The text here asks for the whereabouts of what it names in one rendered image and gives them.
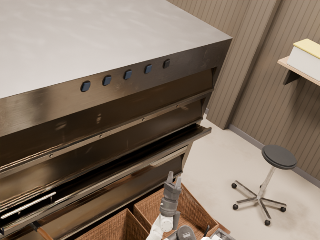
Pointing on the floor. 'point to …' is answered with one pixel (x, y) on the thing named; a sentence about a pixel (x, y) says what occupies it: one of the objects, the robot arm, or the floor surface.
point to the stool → (284, 157)
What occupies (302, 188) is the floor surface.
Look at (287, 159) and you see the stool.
